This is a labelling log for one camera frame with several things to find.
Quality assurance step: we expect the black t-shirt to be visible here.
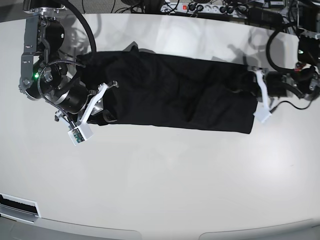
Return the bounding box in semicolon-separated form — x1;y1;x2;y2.
77;46;257;134

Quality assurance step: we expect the white power strip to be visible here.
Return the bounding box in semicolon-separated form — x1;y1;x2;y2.
160;2;247;18

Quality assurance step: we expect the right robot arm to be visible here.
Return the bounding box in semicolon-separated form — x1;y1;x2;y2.
19;0;117;129

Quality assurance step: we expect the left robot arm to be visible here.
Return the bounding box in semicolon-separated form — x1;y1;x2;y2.
265;21;320;113

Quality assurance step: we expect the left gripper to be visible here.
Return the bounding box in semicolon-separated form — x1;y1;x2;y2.
262;71;292;98

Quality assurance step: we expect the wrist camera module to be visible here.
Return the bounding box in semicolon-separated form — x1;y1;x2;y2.
68;123;93;146
253;108;272;124

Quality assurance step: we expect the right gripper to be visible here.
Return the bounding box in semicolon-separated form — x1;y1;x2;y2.
56;82;117;126

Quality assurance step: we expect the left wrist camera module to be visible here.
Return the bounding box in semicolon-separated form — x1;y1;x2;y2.
253;108;272;124

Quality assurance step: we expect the table cable grommet slot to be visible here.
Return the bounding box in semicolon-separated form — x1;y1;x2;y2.
0;193;42;224

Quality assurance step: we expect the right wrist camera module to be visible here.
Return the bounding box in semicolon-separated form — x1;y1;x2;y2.
68;123;93;146

